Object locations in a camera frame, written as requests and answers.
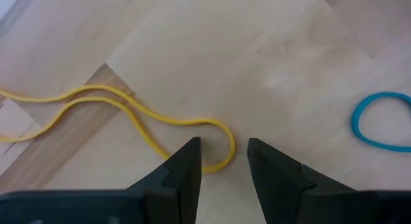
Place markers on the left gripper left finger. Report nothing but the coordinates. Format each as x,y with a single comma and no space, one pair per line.
183,185

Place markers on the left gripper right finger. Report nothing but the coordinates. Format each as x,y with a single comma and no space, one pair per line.
282,192

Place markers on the yellow rubber band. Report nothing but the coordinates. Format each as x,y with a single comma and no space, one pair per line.
183,122

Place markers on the blue rubber band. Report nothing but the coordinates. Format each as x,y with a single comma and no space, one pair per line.
354,121

